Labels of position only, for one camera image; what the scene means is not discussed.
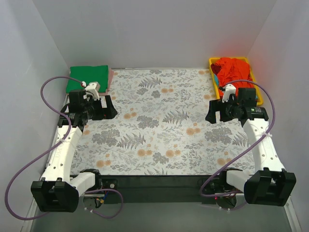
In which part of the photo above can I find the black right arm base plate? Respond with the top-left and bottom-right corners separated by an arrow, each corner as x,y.
197,176 -> 242,199

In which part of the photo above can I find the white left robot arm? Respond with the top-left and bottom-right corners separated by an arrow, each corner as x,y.
30,89 -> 117,212

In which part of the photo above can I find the folded green t shirt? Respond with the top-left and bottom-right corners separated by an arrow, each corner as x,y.
70,65 -> 109,93

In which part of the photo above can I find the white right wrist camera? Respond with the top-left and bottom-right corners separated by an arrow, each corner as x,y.
219,84 -> 236,103

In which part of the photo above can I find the folded pink t shirt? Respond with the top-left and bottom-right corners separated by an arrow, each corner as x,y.
99,68 -> 114,96

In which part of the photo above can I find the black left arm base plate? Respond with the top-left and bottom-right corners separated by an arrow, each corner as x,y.
98,178 -> 118,190

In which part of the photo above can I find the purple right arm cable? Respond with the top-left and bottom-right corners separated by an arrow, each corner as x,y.
199,81 -> 276,215

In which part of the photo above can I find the yellow plastic bin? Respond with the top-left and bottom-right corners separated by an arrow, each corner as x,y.
209,57 -> 264,106

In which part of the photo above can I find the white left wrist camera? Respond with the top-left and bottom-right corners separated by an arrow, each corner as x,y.
82,81 -> 100,101

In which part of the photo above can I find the floral patterned table mat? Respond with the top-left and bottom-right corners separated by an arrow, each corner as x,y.
70,69 -> 254,175

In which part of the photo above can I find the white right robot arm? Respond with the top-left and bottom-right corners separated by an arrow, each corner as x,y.
205,84 -> 296,206

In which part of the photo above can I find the orange t shirt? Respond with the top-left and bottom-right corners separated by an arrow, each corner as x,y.
211,57 -> 252,87

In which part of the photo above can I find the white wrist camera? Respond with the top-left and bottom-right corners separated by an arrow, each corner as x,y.
219,84 -> 236,103
82,81 -> 100,101

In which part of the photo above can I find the aluminium frame rail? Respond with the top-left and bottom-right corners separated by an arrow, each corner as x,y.
22,199 -> 302,232

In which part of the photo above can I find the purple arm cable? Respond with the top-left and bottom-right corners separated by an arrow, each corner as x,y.
199,81 -> 276,215
5,76 -> 124,220

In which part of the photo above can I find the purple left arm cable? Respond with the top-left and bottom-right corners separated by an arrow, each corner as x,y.
5,76 -> 124,220

